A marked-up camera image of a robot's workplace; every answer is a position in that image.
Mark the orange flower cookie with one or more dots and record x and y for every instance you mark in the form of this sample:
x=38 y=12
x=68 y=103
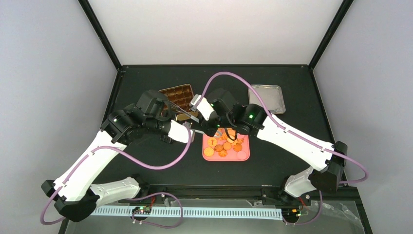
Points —
x=222 y=153

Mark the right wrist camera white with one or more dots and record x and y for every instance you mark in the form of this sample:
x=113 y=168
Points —
x=196 y=100

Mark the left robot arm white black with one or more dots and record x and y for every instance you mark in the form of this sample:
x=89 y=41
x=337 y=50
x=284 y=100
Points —
x=75 y=195

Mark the black front rail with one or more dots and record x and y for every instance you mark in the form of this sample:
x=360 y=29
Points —
x=239 y=192

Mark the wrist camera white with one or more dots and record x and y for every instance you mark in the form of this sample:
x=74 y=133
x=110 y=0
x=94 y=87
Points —
x=187 y=125
x=196 y=100

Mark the left circuit board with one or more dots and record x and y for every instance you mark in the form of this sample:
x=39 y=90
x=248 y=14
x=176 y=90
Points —
x=142 y=210

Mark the white slotted cable duct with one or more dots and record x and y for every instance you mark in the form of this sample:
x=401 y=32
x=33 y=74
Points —
x=194 y=212

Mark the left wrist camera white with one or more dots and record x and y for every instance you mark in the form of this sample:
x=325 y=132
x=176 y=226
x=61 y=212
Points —
x=187 y=125

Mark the pink plastic tray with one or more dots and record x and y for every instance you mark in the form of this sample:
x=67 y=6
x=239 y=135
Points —
x=226 y=139

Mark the pink round cookie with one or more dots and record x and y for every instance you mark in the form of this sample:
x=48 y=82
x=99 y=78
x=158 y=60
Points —
x=242 y=155

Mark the round golden cookie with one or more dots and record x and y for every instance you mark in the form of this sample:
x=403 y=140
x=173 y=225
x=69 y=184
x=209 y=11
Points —
x=208 y=152

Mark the gold cookie tin box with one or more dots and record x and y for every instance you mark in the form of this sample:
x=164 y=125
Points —
x=181 y=96

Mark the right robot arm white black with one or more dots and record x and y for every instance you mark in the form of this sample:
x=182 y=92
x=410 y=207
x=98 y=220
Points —
x=224 y=119

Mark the silver tin lid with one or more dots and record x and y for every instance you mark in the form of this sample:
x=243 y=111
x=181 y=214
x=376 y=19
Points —
x=272 y=97

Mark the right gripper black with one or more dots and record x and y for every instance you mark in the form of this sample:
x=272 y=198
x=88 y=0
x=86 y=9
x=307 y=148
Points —
x=209 y=130

